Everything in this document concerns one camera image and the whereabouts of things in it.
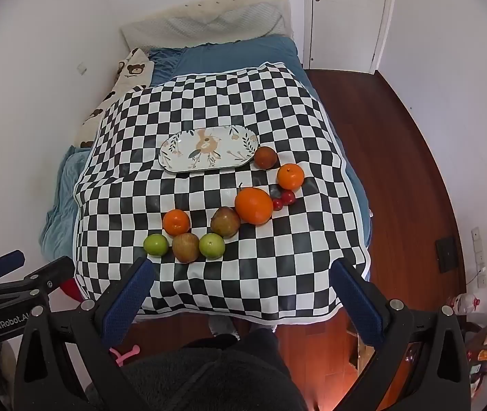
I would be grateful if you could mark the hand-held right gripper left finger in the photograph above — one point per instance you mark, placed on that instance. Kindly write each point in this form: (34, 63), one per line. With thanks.
(130, 295)

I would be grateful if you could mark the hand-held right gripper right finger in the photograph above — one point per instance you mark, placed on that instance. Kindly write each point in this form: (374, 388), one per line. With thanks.
(355, 304)

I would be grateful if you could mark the small green apple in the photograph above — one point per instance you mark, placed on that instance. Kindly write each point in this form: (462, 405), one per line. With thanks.
(155, 245)
(212, 246)

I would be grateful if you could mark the red green apple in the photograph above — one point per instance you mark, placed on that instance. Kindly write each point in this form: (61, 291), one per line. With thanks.
(225, 221)
(185, 247)

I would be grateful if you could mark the small orange tangerine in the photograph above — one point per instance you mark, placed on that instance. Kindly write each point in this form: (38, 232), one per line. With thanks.
(176, 221)
(290, 177)

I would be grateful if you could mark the red cherry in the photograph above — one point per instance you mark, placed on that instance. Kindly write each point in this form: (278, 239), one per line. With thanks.
(288, 197)
(277, 204)

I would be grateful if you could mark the large orange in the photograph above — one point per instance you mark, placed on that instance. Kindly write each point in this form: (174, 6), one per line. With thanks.
(253, 205)

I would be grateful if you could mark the floral oval plate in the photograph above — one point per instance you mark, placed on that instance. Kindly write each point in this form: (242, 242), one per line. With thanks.
(226, 145)

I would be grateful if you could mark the red cloth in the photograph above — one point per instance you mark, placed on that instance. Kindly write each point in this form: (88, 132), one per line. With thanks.
(71, 290)

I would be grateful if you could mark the cardboard box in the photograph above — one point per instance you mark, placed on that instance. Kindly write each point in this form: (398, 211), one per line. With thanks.
(360, 351)

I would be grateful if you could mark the pink plastic item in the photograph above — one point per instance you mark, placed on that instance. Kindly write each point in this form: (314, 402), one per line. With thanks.
(123, 354)

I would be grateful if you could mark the blue velvet blanket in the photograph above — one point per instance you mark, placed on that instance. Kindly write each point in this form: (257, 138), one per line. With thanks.
(61, 205)

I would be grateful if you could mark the grey slipper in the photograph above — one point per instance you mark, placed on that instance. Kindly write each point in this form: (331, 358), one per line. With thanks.
(222, 327)

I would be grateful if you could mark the person's black fleece clothing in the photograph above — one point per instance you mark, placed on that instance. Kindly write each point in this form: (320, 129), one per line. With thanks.
(213, 376)

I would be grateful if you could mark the black white checkered cloth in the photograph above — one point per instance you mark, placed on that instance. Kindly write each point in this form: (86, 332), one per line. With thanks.
(226, 107)

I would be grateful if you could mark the bear print pillow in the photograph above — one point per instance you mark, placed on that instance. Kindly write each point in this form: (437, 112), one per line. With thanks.
(134, 68)

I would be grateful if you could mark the white door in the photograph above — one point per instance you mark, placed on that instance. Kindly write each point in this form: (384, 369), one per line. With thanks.
(346, 17)

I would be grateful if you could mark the cream padded headboard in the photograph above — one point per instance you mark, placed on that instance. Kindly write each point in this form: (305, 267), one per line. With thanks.
(205, 17)

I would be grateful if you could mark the black wall panel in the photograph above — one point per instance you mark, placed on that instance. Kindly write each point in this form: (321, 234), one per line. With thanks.
(447, 254)

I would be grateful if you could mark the white wall socket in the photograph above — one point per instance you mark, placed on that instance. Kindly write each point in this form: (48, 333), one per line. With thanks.
(476, 235)
(481, 276)

